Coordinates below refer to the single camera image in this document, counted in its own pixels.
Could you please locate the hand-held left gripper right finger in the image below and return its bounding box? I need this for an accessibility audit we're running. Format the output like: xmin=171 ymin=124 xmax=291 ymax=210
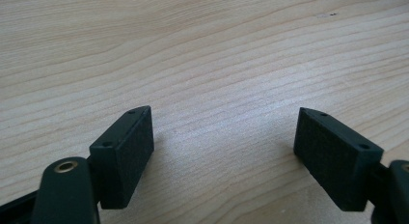
xmin=292 ymin=106 xmax=385 ymax=212

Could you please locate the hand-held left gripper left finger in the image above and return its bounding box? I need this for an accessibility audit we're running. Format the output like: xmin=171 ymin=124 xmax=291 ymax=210
xmin=89 ymin=104 xmax=155 ymax=210

